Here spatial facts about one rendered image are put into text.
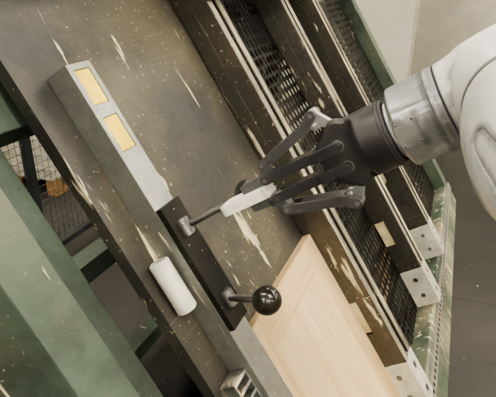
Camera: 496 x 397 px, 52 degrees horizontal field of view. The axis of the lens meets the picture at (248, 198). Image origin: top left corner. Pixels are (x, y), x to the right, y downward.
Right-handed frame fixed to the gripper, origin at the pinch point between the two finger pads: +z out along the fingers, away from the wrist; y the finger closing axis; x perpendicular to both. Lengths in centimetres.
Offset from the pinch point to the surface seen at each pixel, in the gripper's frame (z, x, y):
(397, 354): 10, 41, 54
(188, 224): 10.4, 0.2, -0.1
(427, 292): 11, 84, 64
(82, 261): 126, 82, 11
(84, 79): 12.4, 0.1, -23.7
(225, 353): 15.1, -1.9, 18.9
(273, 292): 0.7, -4.9, 11.1
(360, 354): 15, 34, 47
